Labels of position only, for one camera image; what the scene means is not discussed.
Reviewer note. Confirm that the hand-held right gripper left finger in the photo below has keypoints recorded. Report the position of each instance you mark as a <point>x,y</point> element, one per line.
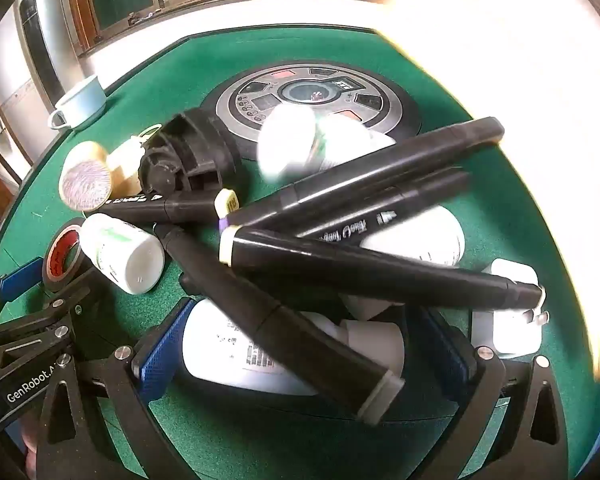
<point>157,347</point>

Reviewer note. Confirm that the cream rounded block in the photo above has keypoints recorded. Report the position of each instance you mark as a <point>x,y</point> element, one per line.
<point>124,160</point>

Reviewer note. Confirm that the black marker yellow cap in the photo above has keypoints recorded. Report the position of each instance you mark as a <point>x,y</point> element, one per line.
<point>174,207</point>

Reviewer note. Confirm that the white bottle barcode label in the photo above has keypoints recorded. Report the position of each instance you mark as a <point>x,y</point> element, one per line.
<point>219,350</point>

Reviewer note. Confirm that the black marker white print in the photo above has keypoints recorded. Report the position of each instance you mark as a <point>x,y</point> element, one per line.
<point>380,212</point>

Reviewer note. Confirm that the light blue mug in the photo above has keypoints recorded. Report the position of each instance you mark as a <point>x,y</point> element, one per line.
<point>82,102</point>

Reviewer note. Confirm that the black marker grey end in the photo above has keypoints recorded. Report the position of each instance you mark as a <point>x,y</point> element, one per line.
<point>260,310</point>

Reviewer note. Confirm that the round grey control panel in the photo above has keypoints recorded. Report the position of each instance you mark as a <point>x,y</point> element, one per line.
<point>260,100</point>

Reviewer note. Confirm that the tan round container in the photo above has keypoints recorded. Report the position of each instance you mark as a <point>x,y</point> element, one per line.
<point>84,182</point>

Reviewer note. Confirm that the white charger plug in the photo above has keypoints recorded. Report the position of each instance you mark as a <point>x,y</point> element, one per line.
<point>510,325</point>

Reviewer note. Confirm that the white plastic bottle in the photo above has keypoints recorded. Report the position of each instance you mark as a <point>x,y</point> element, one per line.
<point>430,242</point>
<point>285,142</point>
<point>347,140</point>

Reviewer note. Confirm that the white bottle green label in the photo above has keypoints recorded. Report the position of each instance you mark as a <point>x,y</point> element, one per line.
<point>124,255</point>

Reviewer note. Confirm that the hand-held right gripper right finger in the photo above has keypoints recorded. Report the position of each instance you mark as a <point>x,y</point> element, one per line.
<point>447,355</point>

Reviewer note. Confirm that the black marker purple end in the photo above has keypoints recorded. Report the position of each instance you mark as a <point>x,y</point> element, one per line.
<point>380,170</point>

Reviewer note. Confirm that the silver refrigerator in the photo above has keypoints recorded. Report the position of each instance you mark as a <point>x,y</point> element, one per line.
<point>34,60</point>

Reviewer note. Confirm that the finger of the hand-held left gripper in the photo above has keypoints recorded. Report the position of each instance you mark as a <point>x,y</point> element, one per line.
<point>54,310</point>
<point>12,281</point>

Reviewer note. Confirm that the black plastic fan housing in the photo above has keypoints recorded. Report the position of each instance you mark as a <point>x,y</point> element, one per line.
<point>192,152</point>

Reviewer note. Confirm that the black tape roll red core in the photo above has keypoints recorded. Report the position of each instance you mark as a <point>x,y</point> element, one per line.
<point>57,257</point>

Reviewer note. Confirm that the black marker cream end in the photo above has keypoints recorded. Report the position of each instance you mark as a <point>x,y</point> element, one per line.
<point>355,265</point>

